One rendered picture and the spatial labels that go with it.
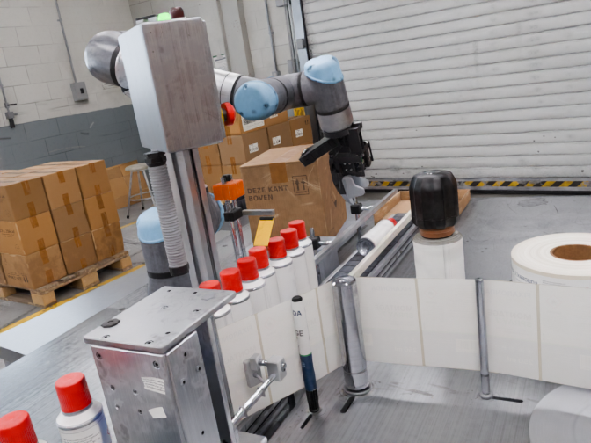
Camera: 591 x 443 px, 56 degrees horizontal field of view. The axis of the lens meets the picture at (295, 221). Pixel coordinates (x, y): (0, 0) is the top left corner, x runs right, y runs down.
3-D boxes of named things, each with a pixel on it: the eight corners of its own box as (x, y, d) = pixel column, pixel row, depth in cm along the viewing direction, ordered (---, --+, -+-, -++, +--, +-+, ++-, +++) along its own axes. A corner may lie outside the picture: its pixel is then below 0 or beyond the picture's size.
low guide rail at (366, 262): (242, 406, 86) (240, 395, 86) (236, 405, 87) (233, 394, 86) (421, 207, 177) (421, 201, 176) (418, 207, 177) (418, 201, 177)
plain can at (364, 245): (373, 237, 144) (398, 214, 161) (354, 237, 146) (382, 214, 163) (375, 257, 145) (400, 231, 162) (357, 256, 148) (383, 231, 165)
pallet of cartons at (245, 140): (256, 239, 480) (232, 105, 449) (184, 236, 526) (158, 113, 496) (324, 201, 574) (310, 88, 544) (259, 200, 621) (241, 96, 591)
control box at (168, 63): (167, 154, 84) (139, 22, 79) (142, 148, 99) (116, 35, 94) (229, 141, 89) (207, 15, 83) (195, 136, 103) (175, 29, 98)
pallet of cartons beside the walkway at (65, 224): (134, 265, 458) (109, 158, 434) (43, 309, 393) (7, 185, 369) (49, 256, 526) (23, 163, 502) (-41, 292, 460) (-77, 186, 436)
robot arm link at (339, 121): (311, 117, 122) (324, 101, 128) (317, 135, 125) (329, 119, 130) (343, 114, 119) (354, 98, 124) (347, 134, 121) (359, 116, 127)
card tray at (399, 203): (452, 225, 176) (451, 214, 175) (374, 225, 188) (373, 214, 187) (470, 199, 201) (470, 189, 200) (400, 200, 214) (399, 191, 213)
